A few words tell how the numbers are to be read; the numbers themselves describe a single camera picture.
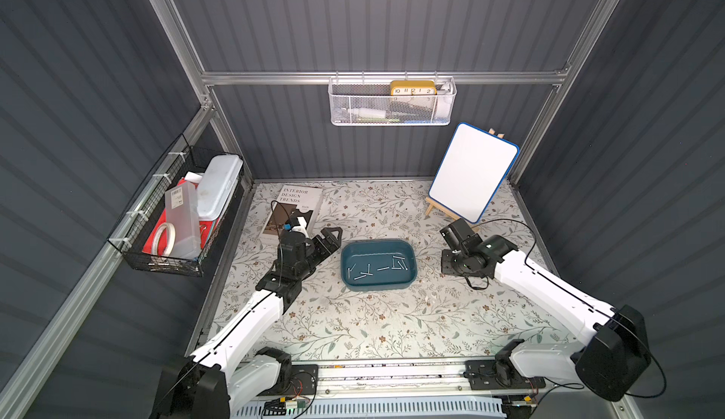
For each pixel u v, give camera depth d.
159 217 0.69
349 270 0.93
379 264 0.95
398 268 0.94
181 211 0.68
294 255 0.62
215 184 0.74
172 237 0.62
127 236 0.60
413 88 0.87
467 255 0.60
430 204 1.05
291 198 1.09
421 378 0.75
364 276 0.92
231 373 0.44
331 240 0.73
